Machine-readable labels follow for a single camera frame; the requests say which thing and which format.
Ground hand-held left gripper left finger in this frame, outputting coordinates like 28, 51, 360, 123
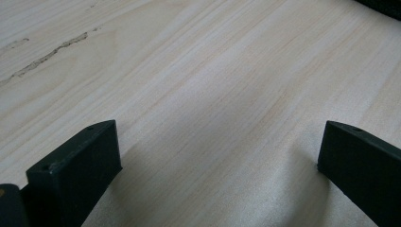
19, 119, 124, 227

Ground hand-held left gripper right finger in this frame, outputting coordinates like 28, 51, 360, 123
317, 119, 401, 227

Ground purple cloth with black edge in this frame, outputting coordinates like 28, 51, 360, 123
354, 0, 401, 23

